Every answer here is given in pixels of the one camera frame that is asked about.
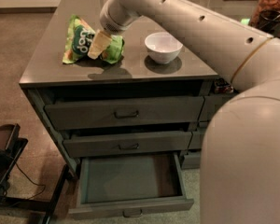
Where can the snack bag in drawer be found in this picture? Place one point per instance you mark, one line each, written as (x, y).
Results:
(222, 86)

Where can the top right grey drawer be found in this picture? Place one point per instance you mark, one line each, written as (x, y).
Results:
(212, 104)

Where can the open bottom left drawer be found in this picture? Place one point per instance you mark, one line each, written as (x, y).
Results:
(130, 186)

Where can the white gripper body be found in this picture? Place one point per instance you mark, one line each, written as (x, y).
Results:
(114, 21)

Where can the top left grey drawer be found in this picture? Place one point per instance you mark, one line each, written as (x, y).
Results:
(124, 112)

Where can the middle left grey drawer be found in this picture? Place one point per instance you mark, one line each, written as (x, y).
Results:
(127, 143)

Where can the white ceramic bowl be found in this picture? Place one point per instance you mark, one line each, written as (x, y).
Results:
(162, 47)

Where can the grey kitchen island cabinet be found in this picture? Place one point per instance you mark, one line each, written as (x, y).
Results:
(47, 80)

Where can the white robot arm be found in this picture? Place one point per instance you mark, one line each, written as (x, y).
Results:
(240, 160)

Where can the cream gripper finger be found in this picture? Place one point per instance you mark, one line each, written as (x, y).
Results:
(100, 42)

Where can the bottom right grey drawer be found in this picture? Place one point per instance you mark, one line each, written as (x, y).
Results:
(191, 160)

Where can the green rice chip bag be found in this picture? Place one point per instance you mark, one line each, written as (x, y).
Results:
(78, 42)

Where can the black cup with utensil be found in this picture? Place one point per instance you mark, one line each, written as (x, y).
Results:
(269, 22)

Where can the glass snack jar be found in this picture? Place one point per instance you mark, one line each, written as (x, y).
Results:
(270, 6)

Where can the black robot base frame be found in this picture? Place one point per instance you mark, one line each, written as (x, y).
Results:
(11, 148)

